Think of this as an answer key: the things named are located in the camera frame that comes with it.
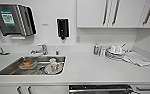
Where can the small glass jar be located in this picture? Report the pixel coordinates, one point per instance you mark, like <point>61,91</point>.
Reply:
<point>102,52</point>

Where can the small chrome sink knob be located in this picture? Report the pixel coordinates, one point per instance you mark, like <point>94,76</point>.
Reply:
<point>56,52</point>

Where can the small white bottle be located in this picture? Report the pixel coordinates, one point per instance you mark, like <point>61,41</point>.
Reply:
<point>96,50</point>

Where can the chrome faucet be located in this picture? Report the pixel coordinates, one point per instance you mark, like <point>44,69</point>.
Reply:
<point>41,50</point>

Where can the white lower cabinet door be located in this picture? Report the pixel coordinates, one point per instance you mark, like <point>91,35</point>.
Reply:
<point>46,90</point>
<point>7,90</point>

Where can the white cup in bowl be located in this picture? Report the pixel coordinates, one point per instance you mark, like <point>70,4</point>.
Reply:
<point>53,66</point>

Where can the brown bowl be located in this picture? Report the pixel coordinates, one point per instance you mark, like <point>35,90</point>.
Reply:
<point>27,64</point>

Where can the stainless steel sink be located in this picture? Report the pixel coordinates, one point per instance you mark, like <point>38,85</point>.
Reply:
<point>7,70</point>

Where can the white grey dish cloth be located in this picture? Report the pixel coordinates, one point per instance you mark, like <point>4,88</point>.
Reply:
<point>137,59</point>

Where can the white wall outlet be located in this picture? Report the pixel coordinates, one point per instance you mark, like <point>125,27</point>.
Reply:
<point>78,39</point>

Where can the small wall label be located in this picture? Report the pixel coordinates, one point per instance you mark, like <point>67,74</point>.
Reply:
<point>45,24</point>

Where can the stack of white plates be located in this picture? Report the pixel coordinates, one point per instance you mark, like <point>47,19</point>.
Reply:
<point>116,53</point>

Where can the black soap dispenser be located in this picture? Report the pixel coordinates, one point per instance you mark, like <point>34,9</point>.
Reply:
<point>62,28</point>

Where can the white drawer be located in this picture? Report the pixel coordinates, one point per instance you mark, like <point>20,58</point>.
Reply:
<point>146,90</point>

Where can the stainless steel dishwasher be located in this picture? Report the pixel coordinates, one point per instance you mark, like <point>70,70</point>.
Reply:
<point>101,89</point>

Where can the steel paper towel dispenser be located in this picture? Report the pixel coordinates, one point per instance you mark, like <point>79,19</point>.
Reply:
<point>11,20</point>

